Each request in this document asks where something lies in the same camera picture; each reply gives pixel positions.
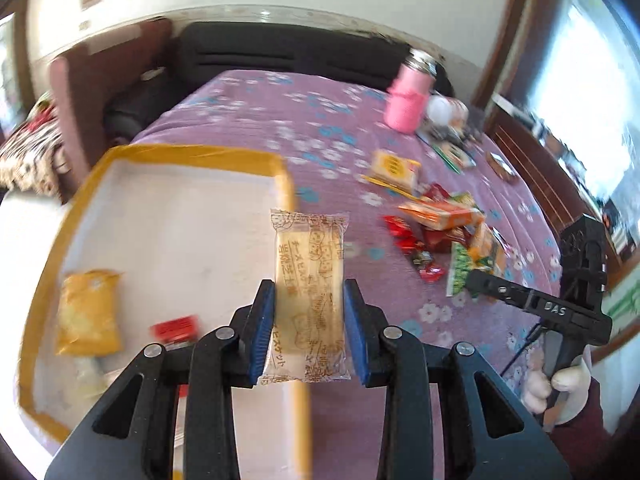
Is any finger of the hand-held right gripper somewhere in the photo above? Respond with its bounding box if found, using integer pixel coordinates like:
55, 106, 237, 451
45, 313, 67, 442
465, 270, 540, 312

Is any orange snack packet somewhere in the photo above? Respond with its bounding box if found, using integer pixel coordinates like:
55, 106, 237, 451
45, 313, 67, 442
398, 199, 485, 232
470, 225, 508, 277

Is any round cracker packet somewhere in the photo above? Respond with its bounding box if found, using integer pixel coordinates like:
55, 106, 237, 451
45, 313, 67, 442
432, 140, 477, 172

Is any small red snack packet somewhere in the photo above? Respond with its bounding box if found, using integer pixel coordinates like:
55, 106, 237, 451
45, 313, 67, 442
151, 315, 201, 351

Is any person's right forearm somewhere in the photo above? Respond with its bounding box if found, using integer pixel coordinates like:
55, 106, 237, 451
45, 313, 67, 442
565, 374, 617, 436

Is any brown bread packet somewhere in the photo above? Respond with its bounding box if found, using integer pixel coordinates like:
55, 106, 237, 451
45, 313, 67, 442
487, 152, 519, 182

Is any purple floral tablecloth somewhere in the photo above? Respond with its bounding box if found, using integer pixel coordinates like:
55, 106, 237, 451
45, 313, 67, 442
107, 69, 571, 480

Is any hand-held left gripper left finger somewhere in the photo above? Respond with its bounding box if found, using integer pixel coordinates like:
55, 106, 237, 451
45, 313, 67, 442
45, 280, 277, 480

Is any pink sleeved glass bottle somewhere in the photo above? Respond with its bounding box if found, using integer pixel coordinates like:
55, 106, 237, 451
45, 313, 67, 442
384, 49, 438, 133

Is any black cable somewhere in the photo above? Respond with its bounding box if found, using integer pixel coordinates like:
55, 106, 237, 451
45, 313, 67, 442
500, 324, 545, 377

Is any yellow cracker packet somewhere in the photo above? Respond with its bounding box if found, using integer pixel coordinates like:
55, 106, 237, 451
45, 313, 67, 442
361, 150, 422, 197

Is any yellow snack packet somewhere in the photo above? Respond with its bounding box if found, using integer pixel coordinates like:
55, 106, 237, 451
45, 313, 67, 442
54, 270, 123, 357

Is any yellow rimmed white tray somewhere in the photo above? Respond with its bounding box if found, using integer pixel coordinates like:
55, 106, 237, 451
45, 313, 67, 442
17, 144, 313, 480

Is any wooden glass door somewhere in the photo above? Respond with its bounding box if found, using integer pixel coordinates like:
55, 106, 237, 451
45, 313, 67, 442
0, 12, 23, 131

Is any black sofa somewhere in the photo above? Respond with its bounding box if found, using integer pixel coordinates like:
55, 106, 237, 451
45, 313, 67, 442
175, 21, 456, 98

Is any printed blanket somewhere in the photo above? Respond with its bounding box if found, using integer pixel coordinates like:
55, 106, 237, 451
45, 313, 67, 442
0, 92, 68, 193

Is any white plastic bag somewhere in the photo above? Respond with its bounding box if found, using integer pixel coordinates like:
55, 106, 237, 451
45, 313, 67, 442
433, 96, 469, 126

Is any clear beige biscuit packet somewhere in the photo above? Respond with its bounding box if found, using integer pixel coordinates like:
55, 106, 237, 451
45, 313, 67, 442
270, 208, 351, 386

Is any red candy packet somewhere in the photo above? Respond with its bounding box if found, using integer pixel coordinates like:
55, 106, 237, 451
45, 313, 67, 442
384, 215, 426, 251

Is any dark red snack packet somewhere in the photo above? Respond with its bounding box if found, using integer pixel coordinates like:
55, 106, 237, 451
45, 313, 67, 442
422, 227, 473, 253

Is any red chocolate bar packet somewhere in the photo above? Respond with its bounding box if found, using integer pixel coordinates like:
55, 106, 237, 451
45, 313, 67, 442
410, 250, 446, 282

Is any green and white snack packet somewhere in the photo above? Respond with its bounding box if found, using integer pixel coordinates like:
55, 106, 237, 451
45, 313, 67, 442
446, 242, 481, 297

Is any brown upholstered chair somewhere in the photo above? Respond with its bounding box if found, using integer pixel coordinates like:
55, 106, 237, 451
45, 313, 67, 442
47, 17, 176, 206

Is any person's right hand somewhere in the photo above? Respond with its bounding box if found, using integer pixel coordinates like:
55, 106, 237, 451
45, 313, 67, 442
520, 345, 595, 426

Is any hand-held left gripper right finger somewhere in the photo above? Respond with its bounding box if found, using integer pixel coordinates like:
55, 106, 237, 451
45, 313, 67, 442
342, 278, 573, 480

